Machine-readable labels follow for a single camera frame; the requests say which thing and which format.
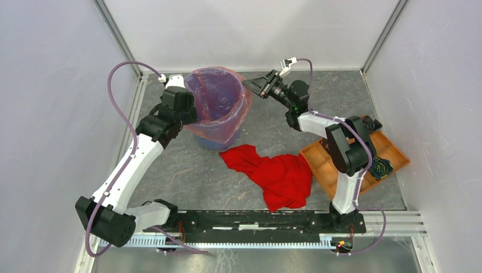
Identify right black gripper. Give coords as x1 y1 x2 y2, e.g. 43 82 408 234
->
242 69 294 110

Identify red translucent trash bag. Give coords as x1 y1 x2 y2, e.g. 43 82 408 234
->
184 67 252 142

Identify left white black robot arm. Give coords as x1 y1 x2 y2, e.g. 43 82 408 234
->
75 86 197 247

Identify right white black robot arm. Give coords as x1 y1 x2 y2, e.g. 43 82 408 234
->
242 70 376 232

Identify blue plastic trash bin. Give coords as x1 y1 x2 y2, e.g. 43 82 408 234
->
193 129 240 151

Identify red cloth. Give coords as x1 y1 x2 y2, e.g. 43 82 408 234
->
219 144 313 212

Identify black roll in far compartment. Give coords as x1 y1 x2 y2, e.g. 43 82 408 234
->
362 115 383 134

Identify black roll in compartment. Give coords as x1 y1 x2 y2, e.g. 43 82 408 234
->
362 115 383 134
368 157 394 181

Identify black roll in right compartment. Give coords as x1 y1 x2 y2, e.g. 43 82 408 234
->
368 157 394 181

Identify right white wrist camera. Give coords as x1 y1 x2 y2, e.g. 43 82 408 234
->
279 57 297 78

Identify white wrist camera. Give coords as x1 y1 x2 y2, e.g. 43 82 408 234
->
279 57 297 78
157 74 185 88

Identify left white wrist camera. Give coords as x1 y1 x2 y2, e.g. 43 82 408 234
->
157 74 185 88

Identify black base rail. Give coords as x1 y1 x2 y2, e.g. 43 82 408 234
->
161 210 367 243

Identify left aluminium frame post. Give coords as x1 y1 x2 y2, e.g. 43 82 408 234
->
93 0 136 61

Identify aluminium frame post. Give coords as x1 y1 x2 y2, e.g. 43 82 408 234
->
360 0 409 76
93 0 136 61

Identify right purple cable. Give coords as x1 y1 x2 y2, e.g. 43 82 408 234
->
295 57 387 256

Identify right aluminium frame post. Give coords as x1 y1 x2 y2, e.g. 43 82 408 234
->
360 0 409 76

